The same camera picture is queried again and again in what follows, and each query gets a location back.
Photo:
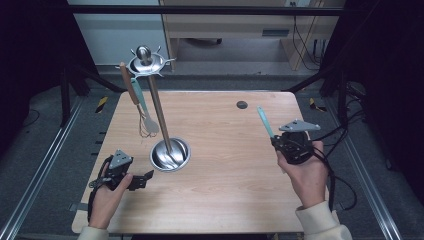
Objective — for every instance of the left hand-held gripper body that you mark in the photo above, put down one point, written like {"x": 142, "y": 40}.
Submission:
{"x": 118, "y": 166}

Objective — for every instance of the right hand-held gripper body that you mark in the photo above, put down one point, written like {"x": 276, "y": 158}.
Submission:
{"x": 296, "y": 148}

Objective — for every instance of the stainless steel utensil rack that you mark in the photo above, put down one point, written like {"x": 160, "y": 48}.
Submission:
{"x": 160, "y": 113}

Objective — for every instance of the person's right hand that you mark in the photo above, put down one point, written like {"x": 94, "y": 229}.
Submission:
{"x": 308, "y": 183}

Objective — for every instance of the person's left hand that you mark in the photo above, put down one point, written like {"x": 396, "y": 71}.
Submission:
{"x": 105, "y": 206}

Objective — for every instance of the yellow-black tape marker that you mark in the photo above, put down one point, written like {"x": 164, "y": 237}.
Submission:
{"x": 315, "y": 105}
{"x": 102, "y": 104}

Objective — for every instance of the dark table grommet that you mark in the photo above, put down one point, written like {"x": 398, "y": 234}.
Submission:
{"x": 242, "y": 105}

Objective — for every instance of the black metal stand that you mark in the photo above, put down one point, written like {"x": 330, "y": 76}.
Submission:
{"x": 341, "y": 96}
{"x": 65, "y": 96}

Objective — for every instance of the white cabinet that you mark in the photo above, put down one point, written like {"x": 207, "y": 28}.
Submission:
{"x": 116, "y": 36}

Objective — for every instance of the dark curtain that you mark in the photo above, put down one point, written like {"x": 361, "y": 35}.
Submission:
{"x": 393, "y": 50}
{"x": 26, "y": 50}

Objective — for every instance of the black horizontal bar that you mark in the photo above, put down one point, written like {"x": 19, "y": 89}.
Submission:
{"x": 200, "y": 10}

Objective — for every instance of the grey table bracket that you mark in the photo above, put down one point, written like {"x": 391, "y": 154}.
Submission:
{"x": 76, "y": 207}

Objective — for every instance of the aluminium floor rail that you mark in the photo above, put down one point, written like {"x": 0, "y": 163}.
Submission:
{"x": 366, "y": 180}
{"x": 33, "y": 180}

